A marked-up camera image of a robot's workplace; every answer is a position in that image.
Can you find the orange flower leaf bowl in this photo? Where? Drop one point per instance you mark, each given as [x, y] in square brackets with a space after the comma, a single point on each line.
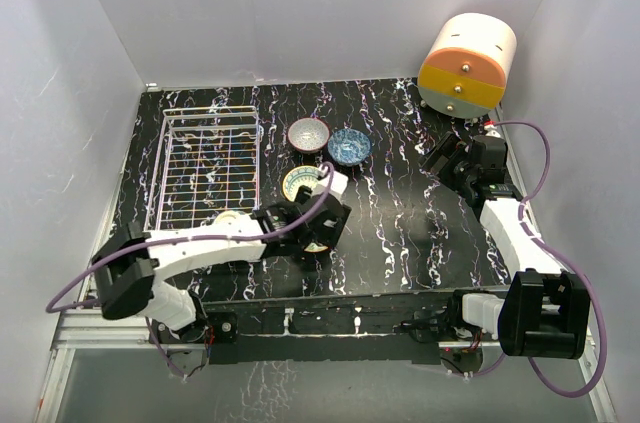
[315, 248]

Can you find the cylindrical drawer cabinet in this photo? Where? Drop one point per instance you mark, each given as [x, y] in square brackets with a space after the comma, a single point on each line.
[466, 71]

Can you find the grey bowl red rim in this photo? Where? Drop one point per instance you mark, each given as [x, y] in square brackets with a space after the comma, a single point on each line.
[308, 135]

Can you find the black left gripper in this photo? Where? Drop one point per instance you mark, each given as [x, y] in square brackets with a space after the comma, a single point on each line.
[327, 237]

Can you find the aluminium frame rail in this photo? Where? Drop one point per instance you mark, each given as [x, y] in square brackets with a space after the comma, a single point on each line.
[84, 329]

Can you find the yellow sun pattern bowl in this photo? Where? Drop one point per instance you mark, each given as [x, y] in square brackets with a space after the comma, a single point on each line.
[305, 175]

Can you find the orange blue swirl bowl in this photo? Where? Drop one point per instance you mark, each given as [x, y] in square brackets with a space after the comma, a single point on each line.
[230, 217]

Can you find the blue patterned bowl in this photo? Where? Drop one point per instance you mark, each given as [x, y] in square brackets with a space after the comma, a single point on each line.
[349, 147]

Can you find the white wire dish rack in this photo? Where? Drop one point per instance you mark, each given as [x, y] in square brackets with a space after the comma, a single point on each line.
[207, 162]

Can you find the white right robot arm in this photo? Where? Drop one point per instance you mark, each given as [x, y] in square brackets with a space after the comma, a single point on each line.
[545, 310]

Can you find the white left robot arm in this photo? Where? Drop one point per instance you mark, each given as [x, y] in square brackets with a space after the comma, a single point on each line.
[134, 267]

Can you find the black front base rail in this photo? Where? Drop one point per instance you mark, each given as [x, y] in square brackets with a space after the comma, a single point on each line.
[421, 327]

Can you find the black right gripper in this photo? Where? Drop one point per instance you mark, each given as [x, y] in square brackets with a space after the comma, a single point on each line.
[447, 147]

